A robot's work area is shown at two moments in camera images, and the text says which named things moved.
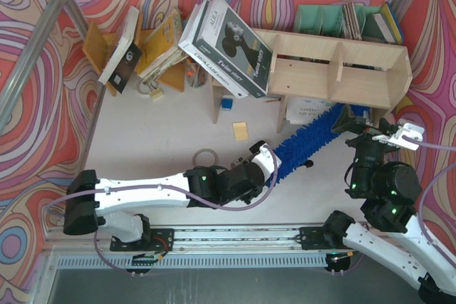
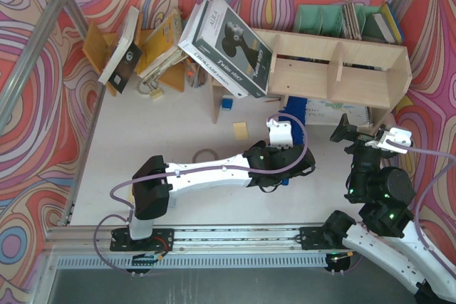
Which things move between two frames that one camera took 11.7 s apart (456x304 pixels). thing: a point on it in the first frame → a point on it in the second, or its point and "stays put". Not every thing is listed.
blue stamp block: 227,102 stays put
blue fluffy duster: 306,142 → 296,106
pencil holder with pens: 196,75 stays put
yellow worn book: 162,48 stays put
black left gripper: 257,147 → 299,158
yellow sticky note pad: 240,129 stays put
